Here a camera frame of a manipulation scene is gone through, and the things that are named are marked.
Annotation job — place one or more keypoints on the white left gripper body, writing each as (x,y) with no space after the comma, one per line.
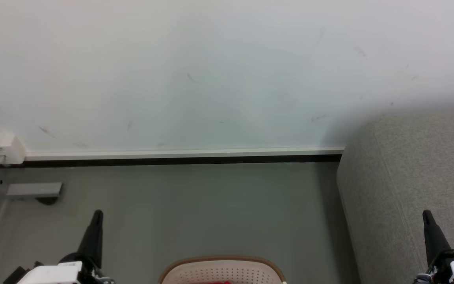
(51,274)

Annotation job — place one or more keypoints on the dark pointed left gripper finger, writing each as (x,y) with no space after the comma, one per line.
(93,236)

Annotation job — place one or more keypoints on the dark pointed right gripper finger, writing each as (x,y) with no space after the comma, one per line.
(434,236)

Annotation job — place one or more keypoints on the red garment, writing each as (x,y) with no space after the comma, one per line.
(222,282)

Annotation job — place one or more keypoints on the grey fabric sofa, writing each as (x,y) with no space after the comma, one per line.
(408,177)

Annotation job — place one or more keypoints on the black round foot pad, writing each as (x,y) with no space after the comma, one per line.
(47,200)

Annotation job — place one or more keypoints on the grey metal foot bar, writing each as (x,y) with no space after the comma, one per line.
(34,189)

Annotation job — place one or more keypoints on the white and black baseboard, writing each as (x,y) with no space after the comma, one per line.
(183,156)

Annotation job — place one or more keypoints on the cream perforated laundry basket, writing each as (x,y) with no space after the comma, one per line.
(221,272)

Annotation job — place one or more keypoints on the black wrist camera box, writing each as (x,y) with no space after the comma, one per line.
(14,275)

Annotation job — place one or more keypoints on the white wall socket box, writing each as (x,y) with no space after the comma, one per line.
(3,148)

